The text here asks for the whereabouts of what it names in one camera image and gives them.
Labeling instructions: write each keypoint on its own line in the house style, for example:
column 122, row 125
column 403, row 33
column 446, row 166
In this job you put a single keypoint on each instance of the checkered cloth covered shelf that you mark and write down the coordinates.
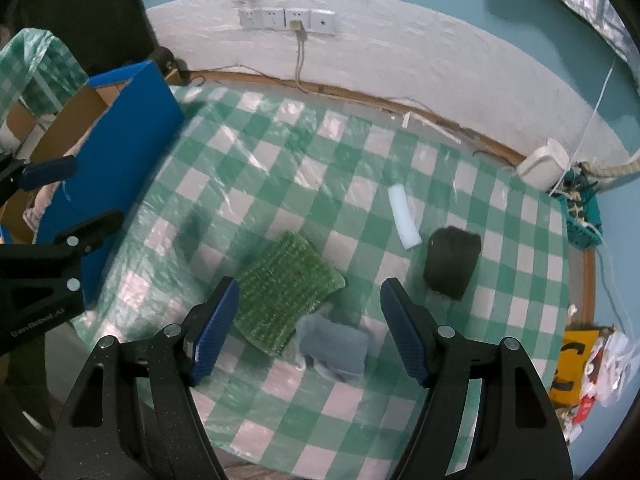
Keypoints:
column 39, row 70

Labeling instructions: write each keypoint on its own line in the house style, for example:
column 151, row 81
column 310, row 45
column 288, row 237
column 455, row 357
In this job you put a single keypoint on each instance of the white foam stick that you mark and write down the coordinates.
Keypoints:
column 407, row 230

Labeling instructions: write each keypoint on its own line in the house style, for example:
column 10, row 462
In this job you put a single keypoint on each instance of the green knitted scrub cloth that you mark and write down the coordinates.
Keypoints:
column 288, row 281

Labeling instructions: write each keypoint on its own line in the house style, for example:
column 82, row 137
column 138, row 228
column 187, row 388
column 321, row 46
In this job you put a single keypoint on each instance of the blue cardboard box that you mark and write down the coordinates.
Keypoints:
column 117, row 125

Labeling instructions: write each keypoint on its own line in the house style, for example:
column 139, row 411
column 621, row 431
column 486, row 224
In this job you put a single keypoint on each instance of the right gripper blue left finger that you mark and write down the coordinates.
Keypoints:
column 210, row 325

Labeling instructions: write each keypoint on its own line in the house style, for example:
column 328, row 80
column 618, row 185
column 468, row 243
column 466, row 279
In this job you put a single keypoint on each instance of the yellow black sign bag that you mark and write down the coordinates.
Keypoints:
column 575, row 351

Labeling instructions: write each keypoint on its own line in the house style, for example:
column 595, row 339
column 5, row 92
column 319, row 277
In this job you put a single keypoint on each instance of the white red plastic bags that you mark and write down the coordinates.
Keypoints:
column 612, row 362

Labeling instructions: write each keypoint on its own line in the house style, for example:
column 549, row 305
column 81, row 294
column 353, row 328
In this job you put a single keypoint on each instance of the white wall socket strip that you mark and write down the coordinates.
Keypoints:
column 317, row 21

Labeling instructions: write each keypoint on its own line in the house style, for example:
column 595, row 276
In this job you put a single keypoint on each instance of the black knitted sock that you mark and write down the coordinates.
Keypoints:
column 451, row 259

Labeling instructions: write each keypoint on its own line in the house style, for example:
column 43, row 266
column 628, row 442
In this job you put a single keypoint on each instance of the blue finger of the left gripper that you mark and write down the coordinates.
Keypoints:
column 38, row 174
column 91, row 234

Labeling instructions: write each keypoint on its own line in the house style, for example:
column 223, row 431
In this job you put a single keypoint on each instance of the green white checkered tablecloth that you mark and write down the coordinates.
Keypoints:
column 247, row 168

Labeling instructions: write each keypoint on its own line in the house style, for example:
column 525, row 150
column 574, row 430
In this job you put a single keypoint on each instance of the black round knob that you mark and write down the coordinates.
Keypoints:
column 164, row 59

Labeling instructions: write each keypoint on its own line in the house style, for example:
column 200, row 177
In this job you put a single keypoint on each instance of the grey cloth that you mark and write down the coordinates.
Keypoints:
column 340, row 349

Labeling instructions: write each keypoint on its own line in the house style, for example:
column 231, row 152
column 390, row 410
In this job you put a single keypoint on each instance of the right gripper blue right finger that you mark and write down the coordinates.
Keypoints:
column 398, row 310

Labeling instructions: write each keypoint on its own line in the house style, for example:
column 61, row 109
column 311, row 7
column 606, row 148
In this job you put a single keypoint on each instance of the white plastic strip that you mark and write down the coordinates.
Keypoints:
column 410, row 117

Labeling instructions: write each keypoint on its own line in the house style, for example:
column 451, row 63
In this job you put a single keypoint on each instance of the teal plastic basket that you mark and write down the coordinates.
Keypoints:
column 579, row 205

